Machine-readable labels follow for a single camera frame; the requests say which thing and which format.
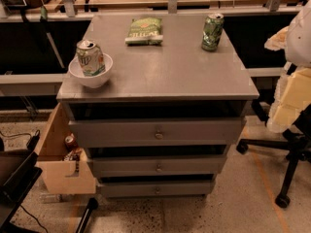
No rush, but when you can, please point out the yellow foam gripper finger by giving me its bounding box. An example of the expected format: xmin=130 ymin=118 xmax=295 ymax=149
xmin=266 ymin=67 xmax=311 ymax=133
xmin=264 ymin=26 xmax=289 ymax=50

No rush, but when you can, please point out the white green 7up can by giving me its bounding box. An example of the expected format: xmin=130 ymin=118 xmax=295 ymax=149
xmin=76 ymin=40 xmax=105 ymax=77

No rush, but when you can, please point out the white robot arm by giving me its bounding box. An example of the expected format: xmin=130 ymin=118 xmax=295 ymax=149
xmin=264 ymin=1 xmax=311 ymax=133

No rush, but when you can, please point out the green soda can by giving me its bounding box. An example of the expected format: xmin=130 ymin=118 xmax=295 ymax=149
xmin=201 ymin=13 xmax=225 ymax=51

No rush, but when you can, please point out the white bowl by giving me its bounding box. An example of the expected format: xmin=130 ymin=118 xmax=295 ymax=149
xmin=68 ymin=53 xmax=113 ymax=88

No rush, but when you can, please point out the red can in box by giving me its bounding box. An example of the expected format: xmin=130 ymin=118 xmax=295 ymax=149
xmin=64 ymin=135 xmax=78 ymax=150

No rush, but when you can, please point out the black office chair base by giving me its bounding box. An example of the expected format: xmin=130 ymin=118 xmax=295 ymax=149
xmin=236 ymin=105 xmax=311 ymax=208

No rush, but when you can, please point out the middle grey drawer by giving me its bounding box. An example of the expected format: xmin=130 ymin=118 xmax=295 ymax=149
xmin=87 ymin=154 xmax=226 ymax=178

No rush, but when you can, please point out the grey drawer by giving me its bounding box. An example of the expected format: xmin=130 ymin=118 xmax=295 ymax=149
xmin=69 ymin=117 xmax=245 ymax=149
xmin=87 ymin=154 xmax=226 ymax=178
xmin=97 ymin=181 xmax=215 ymax=198

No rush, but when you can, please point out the green chip bag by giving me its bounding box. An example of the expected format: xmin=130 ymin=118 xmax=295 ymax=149
xmin=125 ymin=17 xmax=163 ymax=46

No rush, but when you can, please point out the grey drawer cabinet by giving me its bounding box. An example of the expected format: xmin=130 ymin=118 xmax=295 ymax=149
xmin=57 ymin=15 xmax=259 ymax=184

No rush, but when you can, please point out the bottom grey drawer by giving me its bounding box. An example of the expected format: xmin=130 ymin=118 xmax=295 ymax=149
xmin=97 ymin=181 xmax=215 ymax=198

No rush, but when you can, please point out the top grey drawer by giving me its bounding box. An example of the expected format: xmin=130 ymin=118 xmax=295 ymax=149
xmin=69 ymin=117 xmax=245 ymax=149

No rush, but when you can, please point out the wooden side box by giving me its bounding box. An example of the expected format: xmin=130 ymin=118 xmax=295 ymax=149
xmin=35 ymin=103 xmax=96 ymax=194

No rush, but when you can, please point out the black equipment at left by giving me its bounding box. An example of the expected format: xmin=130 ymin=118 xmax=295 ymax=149
xmin=0 ymin=133 xmax=42 ymax=233

